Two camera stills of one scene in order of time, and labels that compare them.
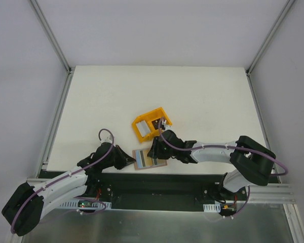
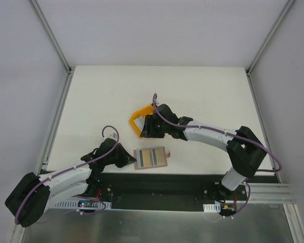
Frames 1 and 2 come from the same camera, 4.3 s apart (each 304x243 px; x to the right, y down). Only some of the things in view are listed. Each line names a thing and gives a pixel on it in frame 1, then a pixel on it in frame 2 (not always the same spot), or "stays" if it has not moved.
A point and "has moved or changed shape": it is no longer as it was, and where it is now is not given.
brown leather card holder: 141,160 stays
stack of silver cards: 143,128 stays
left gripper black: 119,159 stays
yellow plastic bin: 147,127 has moved or changed shape
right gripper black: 157,148 → 149,125
